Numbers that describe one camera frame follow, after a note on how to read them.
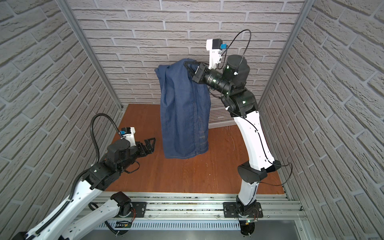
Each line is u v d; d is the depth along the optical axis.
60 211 0.41
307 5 0.69
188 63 0.51
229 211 0.73
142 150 0.61
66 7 0.70
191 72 0.49
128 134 0.60
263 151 0.43
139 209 0.74
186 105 0.57
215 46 0.44
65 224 0.42
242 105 0.41
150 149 0.63
